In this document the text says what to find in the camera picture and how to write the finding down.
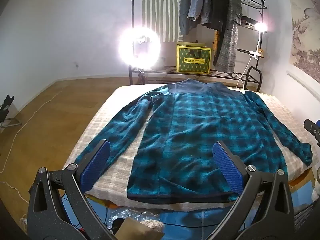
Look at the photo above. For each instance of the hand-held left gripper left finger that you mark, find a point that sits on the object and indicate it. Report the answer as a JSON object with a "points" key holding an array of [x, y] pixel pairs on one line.
{"points": [[96, 165]]}

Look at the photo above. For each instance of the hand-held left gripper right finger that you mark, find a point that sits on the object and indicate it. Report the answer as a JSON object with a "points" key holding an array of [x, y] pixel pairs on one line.
{"points": [[227, 165]]}

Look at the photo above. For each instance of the teal plaid fleece jacket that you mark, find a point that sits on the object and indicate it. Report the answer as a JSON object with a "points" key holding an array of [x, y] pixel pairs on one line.
{"points": [[187, 130]]}

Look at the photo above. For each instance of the beige checked blanket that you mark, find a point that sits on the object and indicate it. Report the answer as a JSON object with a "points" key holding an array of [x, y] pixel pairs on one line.
{"points": [[120, 170]]}

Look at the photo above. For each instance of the brown cardboard piece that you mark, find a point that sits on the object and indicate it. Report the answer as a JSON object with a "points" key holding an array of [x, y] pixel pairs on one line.
{"points": [[135, 230]]}

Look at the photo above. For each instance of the black folding stand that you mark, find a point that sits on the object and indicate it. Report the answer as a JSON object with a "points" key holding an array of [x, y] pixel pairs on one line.
{"points": [[6, 105]]}

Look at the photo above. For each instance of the yellow green patterned box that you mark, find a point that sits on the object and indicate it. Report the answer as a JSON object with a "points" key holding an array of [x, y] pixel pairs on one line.
{"points": [[193, 60]]}

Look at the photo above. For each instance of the white clip-on lamp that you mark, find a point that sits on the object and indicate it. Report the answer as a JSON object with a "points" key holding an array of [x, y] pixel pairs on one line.
{"points": [[260, 27]]}

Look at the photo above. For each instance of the hanging yellow scarf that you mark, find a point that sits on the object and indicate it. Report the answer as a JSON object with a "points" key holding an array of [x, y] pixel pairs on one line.
{"points": [[216, 47]]}

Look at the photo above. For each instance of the dark red folded cloth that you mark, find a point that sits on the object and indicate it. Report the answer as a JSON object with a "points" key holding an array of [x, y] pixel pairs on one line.
{"points": [[246, 21]]}

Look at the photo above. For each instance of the hanging black coat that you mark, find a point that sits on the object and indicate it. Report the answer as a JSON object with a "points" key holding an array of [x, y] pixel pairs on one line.
{"points": [[217, 5]]}

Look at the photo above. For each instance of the hanging dark green shirt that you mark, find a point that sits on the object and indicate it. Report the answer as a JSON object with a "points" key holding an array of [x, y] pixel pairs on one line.
{"points": [[184, 10]]}

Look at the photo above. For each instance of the hanging denim jacket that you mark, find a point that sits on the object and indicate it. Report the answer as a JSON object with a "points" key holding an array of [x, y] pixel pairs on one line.
{"points": [[198, 2]]}

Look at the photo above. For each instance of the landscape wall mural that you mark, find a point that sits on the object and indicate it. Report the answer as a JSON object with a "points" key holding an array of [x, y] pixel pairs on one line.
{"points": [[306, 37]]}

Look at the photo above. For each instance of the green striped wall hanging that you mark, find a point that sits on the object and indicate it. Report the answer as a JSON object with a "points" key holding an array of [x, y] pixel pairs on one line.
{"points": [[155, 10]]}

